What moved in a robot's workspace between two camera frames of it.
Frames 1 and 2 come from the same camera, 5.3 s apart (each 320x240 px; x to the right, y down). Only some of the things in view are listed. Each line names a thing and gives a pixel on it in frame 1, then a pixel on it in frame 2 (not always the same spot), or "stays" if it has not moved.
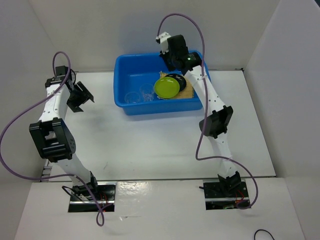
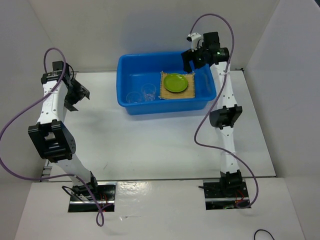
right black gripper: [169, 68] to [188, 55]
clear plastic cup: [147, 90] stays
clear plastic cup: [132, 97] stays
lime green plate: [166, 87] to [175, 82]
